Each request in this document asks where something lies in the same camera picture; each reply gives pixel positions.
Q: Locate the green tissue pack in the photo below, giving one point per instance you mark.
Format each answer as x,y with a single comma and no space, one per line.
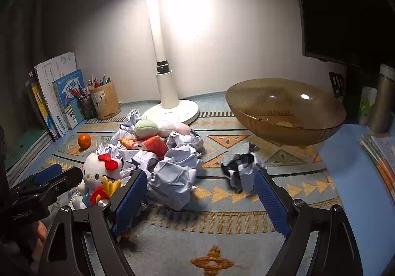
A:
365,109

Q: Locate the dark mesh pen holder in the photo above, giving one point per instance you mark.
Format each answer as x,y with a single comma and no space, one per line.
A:
86,109

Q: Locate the lined paper ball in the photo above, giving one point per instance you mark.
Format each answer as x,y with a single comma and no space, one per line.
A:
139,160

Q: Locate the bunch of red pens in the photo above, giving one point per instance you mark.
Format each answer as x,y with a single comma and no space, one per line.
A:
77,92

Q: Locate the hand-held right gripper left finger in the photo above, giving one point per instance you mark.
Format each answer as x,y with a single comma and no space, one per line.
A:
129,202

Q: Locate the white desk lamp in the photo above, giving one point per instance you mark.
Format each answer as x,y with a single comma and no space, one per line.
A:
163,94

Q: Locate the metal thermos flask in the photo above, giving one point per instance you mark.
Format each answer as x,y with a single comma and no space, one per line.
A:
382,103

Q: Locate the red orange snack plush toy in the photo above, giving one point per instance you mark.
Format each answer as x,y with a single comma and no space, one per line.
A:
154,144

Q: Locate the yellow cover book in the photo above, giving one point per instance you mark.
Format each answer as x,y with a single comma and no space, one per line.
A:
41,103

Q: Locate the tangerine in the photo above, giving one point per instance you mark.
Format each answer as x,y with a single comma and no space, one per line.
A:
84,141

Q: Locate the black-white paper ball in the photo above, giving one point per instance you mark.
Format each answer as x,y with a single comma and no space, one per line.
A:
243,171

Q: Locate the black slotted stand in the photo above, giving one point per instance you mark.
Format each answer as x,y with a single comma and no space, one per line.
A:
336,83

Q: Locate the white paper ball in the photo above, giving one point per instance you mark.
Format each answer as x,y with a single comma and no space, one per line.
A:
186,140
132,117
176,177
106,149

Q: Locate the stack of books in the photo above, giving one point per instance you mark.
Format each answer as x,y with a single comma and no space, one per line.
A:
379,155
49,78

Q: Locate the white cat plush toy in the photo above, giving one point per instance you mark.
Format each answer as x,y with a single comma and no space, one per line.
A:
95,168

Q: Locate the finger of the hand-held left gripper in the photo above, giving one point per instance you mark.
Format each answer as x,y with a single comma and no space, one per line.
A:
47,174
68,179

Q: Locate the person's left hand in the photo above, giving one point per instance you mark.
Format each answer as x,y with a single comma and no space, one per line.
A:
41,234

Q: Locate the dark curtain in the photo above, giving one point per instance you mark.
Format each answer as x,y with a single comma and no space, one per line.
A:
21,47

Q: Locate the wooden pen holder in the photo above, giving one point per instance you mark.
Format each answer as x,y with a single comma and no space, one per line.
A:
106,103

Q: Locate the green flat folder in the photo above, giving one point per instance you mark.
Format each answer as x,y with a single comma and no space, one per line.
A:
24,146

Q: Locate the amber ribbed glass bowl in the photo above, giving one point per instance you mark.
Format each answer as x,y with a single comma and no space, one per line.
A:
277,131

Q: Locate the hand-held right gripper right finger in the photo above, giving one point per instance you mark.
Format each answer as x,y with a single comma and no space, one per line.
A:
271,202

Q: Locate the dark monitor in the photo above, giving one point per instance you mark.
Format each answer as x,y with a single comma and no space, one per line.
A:
339,17

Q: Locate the three-colour dango plush toy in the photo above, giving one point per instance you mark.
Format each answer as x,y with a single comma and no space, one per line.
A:
145,128

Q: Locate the blue cover book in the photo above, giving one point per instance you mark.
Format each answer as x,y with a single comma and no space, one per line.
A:
66,103

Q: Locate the patterned woven mat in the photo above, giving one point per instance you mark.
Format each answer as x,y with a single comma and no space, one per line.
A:
216,226

